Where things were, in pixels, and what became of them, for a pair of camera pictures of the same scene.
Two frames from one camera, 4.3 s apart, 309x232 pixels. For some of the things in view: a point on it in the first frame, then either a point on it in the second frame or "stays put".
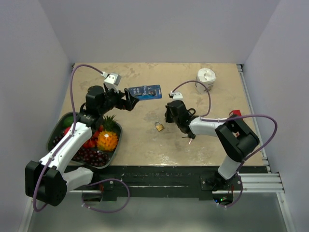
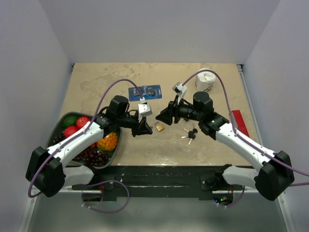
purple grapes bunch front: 91,157 stays put
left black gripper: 124,104 → 144,127
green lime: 68,121 stays put
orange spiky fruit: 107,140 stays put
